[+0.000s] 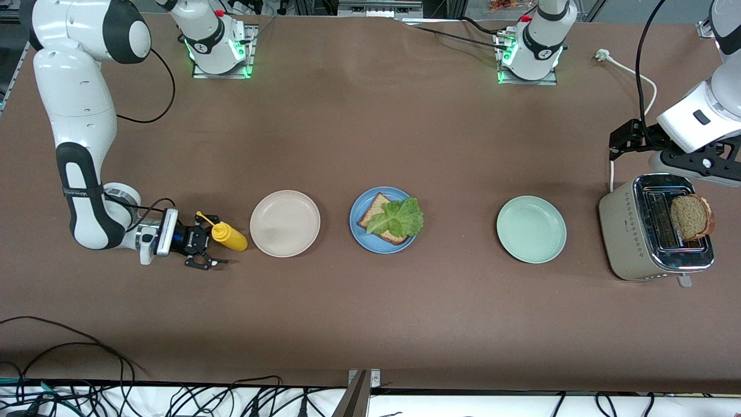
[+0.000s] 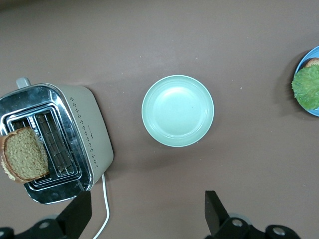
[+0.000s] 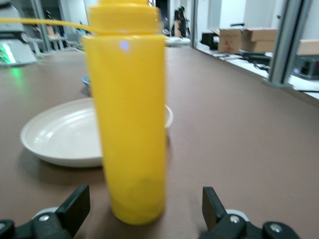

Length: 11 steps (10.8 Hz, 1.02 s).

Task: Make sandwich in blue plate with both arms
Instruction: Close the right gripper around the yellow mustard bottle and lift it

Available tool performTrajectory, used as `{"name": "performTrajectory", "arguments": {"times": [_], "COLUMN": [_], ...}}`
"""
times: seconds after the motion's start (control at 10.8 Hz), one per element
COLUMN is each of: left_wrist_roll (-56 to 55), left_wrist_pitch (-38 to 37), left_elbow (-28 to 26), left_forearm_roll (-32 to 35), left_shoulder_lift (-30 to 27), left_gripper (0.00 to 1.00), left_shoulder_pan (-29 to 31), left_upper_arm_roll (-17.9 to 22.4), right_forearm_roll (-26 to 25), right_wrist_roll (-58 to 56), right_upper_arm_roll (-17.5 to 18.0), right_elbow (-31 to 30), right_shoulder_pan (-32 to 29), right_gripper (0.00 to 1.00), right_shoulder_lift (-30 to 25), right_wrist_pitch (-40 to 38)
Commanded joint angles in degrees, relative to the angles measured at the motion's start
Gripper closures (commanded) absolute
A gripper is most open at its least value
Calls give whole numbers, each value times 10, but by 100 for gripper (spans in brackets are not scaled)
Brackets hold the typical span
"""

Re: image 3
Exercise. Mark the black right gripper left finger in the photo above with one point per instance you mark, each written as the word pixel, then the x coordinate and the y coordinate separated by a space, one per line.
pixel 73 211

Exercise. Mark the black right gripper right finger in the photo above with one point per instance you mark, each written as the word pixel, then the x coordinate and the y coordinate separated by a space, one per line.
pixel 214 214

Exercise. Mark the yellow squeeze bottle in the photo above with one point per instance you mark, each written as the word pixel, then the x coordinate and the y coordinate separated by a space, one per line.
pixel 129 124

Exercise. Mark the blue round plate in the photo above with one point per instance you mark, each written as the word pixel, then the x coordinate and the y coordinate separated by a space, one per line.
pixel 86 81

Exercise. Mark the white round plate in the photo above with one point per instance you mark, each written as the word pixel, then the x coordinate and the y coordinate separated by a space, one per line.
pixel 62 134

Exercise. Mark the white side table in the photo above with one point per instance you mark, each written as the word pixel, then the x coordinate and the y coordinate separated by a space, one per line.
pixel 249 67

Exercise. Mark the small black box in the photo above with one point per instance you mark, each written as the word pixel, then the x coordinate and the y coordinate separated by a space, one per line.
pixel 209 41

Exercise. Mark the cardboard box with red print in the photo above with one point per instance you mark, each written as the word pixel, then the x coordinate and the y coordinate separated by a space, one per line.
pixel 230 41

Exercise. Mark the black electronic device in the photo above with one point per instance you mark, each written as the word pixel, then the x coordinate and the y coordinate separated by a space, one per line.
pixel 307 67

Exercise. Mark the plain stacked cardboard box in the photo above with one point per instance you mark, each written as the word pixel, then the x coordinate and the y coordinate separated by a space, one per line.
pixel 261 37

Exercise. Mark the flat cardboard box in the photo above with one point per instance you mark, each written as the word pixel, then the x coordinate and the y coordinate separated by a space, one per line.
pixel 309 47

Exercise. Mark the aluminium frame post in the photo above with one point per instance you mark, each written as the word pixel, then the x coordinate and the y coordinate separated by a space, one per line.
pixel 286 49

